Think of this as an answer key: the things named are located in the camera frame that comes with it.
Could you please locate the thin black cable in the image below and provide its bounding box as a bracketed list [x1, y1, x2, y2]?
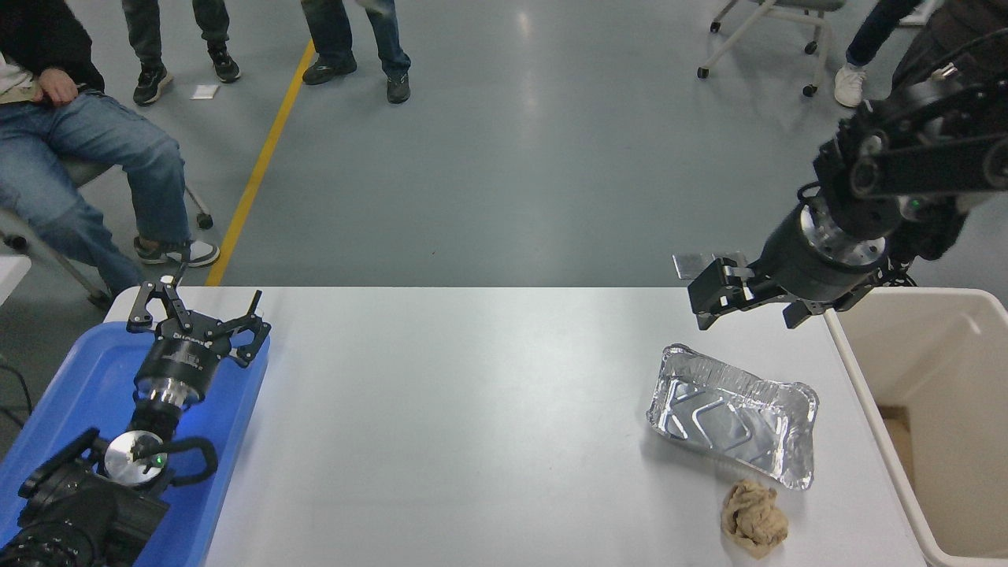
[0, 358, 35, 431]

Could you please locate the person's hand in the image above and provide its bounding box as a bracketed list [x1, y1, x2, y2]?
[37, 69, 80, 108]

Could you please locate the small white table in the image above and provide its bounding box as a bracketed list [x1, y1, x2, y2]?
[0, 254, 33, 305]

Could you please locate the large pale bin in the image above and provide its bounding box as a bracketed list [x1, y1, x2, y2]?
[823, 287, 1008, 567]

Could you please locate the white chair with casters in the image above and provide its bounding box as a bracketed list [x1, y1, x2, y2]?
[696, 0, 848, 98]

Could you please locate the grey chair with casters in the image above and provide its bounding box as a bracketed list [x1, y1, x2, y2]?
[0, 154, 216, 309]

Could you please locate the blue plastic tray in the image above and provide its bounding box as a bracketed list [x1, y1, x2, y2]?
[0, 319, 271, 567]

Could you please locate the silver foil tray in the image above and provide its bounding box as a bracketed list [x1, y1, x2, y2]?
[646, 343, 820, 491]

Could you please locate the crumpled tan paper ball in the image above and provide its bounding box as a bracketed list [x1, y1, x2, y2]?
[720, 478, 790, 560]

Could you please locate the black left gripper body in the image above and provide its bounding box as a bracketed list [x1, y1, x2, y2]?
[134, 313, 235, 397]

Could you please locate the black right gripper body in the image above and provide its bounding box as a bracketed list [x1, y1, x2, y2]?
[758, 206, 883, 308]

